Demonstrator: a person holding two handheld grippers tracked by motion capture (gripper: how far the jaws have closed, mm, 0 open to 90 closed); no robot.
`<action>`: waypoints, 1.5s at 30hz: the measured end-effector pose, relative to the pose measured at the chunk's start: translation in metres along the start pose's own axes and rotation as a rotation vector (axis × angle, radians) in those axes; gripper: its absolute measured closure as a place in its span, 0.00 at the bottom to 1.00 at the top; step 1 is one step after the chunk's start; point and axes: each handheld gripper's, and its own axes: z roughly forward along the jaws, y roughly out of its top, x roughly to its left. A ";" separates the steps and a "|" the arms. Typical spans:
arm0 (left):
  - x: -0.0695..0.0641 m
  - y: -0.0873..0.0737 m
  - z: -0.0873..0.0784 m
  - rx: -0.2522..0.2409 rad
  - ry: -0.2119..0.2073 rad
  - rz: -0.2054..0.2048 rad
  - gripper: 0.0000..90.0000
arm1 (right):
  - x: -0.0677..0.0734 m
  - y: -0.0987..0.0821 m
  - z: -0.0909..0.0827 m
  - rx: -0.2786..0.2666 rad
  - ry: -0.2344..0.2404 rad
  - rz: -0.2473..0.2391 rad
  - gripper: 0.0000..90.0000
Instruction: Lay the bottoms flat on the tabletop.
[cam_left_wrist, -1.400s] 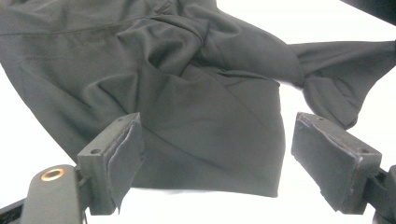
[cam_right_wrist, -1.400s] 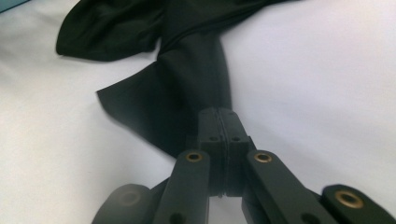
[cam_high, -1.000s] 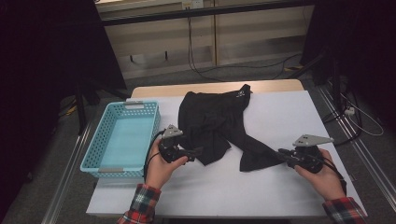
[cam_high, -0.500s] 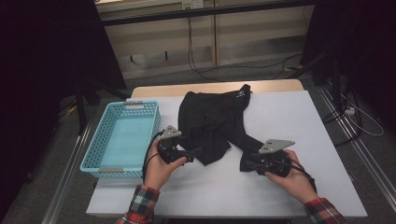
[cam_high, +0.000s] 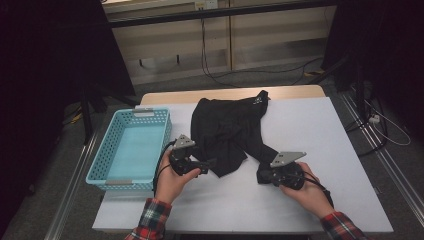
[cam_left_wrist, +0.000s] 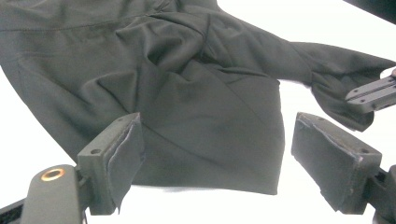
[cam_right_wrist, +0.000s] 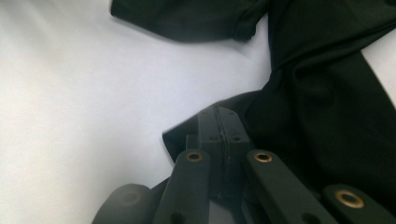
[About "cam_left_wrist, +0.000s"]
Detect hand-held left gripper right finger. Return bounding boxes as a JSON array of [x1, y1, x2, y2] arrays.
[[290, 111, 383, 215]]

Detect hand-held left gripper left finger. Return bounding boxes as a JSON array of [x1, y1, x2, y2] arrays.
[[77, 112, 146, 217]]

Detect black shorts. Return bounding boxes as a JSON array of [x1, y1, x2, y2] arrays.
[[0, 0, 396, 196]]

